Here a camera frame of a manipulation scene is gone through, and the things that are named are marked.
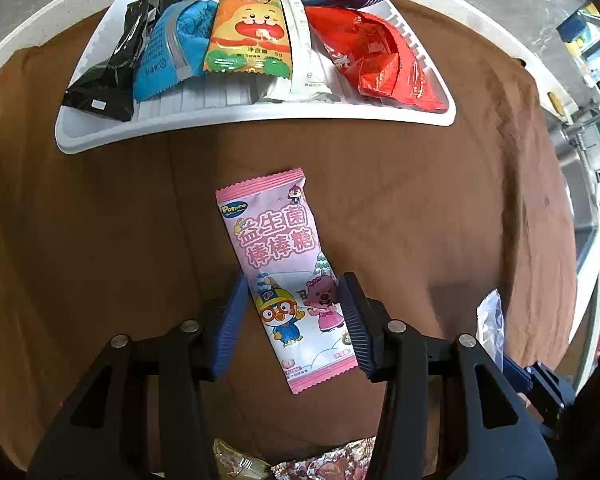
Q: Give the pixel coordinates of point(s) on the chrome faucet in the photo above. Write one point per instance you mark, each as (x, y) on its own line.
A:
(581, 126)

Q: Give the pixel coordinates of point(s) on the red snack bag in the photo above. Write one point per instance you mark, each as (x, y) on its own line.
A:
(373, 56)

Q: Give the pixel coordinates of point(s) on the clear white pastry packet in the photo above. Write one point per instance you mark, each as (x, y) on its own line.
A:
(491, 327)

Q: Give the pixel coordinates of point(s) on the pink lollipop packet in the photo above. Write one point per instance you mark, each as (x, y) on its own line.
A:
(292, 284)

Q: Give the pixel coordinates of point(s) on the black snack packet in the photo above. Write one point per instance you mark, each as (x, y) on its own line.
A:
(105, 89)

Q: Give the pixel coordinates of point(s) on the yellow sponge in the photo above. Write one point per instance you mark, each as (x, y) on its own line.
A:
(557, 104)

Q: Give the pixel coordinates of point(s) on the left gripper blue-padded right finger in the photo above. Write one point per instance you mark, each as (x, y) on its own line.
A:
(485, 430)

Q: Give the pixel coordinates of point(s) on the white plastic tray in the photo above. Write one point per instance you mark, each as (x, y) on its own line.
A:
(221, 98)

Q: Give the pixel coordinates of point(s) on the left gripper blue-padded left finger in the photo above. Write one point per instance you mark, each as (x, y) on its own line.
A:
(101, 430)

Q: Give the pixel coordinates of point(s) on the steel sink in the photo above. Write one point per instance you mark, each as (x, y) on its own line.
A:
(579, 160)

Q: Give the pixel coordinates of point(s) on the long white snack packet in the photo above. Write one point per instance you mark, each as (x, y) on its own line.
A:
(308, 81)

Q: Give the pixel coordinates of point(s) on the orange lollipop packet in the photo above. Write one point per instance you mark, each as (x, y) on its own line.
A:
(249, 36)

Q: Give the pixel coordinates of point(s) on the brown cloth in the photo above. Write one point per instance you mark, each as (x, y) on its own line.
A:
(128, 239)

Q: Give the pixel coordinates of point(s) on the brown patterned candy packet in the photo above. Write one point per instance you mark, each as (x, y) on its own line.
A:
(347, 462)

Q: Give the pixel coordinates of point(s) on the gold wafer packet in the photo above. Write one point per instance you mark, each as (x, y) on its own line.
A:
(235, 465)

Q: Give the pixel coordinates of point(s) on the blue snack packet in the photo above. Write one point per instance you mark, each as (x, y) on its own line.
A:
(175, 48)

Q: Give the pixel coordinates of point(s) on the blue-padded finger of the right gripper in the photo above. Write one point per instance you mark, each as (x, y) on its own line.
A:
(519, 378)

